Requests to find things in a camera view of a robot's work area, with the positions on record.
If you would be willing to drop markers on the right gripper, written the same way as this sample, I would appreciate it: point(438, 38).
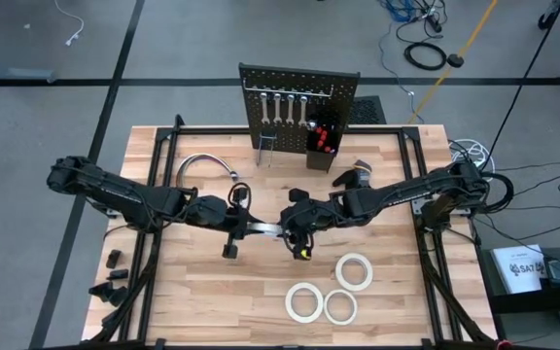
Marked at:
point(304, 219)

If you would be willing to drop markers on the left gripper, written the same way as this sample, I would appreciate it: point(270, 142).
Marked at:
point(238, 226)

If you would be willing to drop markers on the silver combination wrench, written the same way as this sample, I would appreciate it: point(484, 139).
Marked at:
point(277, 107)
point(264, 106)
point(290, 108)
point(268, 229)
point(303, 109)

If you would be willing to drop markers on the black screwdriver with red cap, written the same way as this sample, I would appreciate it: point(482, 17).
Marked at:
point(320, 144)
point(319, 130)

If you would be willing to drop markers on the chrome ended tool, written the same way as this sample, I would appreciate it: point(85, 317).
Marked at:
point(312, 125)

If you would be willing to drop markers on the black perforated peg board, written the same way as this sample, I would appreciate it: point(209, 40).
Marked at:
point(280, 136)

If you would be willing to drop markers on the white masking tape roll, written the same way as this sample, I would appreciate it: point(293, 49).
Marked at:
point(338, 272)
point(288, 302)
point(326, 307)

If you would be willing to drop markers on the black tool bin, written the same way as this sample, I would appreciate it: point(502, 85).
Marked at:
point(316, 160)

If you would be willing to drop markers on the black lumpy bundle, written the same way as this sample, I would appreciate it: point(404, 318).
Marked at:
point(353, 179)

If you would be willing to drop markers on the small black plastic part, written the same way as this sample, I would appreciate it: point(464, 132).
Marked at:
point(110, 294)
point(113, 259)
point(117, 275)

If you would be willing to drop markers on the black perforated mat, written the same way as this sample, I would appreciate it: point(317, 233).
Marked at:
point(370, 112)

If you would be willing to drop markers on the white printed booklet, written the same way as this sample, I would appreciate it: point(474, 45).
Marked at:
point(518, 272)

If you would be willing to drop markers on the black round base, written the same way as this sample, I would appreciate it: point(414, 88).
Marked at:
point(455, 60)

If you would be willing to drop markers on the black side shelf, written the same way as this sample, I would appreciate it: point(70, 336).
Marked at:
point(528, 304)

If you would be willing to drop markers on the grey metal beam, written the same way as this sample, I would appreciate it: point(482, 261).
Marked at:
point(17, 74)

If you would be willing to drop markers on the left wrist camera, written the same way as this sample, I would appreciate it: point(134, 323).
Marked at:
point(240, 194)

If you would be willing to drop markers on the black aluminium table frame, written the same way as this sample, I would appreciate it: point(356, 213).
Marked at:
point(212, 129)

